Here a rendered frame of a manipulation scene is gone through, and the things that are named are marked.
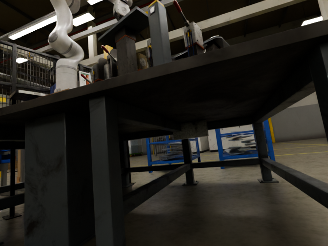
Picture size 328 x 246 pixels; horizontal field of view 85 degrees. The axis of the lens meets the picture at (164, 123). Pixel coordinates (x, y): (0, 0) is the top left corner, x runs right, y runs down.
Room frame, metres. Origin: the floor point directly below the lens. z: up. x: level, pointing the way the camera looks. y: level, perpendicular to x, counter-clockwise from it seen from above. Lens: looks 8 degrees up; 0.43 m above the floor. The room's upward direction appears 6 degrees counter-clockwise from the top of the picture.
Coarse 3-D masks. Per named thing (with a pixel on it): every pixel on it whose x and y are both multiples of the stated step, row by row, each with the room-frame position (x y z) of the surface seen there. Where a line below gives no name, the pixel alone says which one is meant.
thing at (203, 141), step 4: (200, 140) 9.14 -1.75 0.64; (204, 140) 10.14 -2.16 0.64; (200, 144) 9.08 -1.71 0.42; (204, 144) 9.98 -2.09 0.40; (192, 148) 9.25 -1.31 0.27; (200, 148) 9.09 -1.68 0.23; (204, 148) 9.83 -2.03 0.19; (208, 148) 11.15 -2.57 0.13; (196, 152) 9.19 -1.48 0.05; (200, 152) 9.11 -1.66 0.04
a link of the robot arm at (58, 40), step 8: (56, 0) 1.03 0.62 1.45; (64, 0) 1.05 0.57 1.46; (56, 8) 1.06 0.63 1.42; (64, 8) 1.05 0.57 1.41; (56, 16) 1.07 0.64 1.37; (64, 16) 1.05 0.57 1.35; (72, 16) 1.11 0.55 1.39; (56, 24) 1.05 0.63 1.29; (64, 24) 1.03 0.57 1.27; (72, 24) 1.10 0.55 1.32; (56, 32) 0.98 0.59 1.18; (64, 32) 1.00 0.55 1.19; (48, 40) 0.99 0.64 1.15; (56, 40) 0.97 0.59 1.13; (64, 40) 1.00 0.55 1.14; (56, 48) 1.01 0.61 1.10; (64, 48) 1.03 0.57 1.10
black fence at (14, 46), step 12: (12, 48) 1.54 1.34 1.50; (24, 48) 1.61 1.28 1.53; (12, 60) 1.54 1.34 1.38; (36, 60) 1.69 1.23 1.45; (48, 60) 1.77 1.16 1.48; (12, 72) 1.54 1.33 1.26; (36, 72) 1.69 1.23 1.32; (0, 84) 1.49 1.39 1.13; (12, 84) 1.54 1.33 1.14; (36, 84) 1.69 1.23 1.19; (12, 144) 1.54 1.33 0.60; (12, 156) 1.54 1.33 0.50; (12, 168) 1.54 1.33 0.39; (12, 180) 1.54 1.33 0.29; (12, 192) 1.54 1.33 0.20; (12, 216) 1.53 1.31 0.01
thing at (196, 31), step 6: (192, 24) 0.85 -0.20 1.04; (186, 30) 0.87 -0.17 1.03; (192, 30) 0.85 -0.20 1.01; (198, 30) 0.88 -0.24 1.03; (186, 36) 0.87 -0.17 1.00; (192, 36) 0.85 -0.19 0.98; (198, 36) 0.87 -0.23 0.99; (186, 42) 0.88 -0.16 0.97; (192, 42) 0.85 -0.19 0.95; (198, 42) 0.86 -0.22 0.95; (186, 48) 0.89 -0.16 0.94; (192, 48) 0.87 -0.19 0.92; (198, 48) 0.87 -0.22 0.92; (192, 54) 0.87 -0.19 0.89; (198, 54) 0.86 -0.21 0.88
